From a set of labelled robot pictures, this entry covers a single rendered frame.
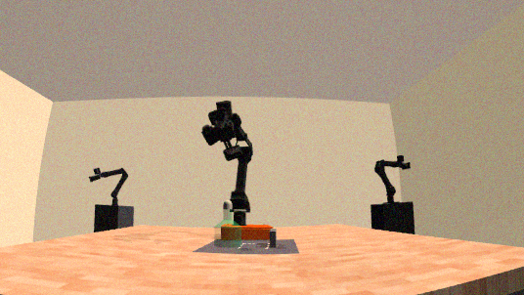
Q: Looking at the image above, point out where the green glass bottle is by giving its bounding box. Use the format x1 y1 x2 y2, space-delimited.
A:
214 200 241 248

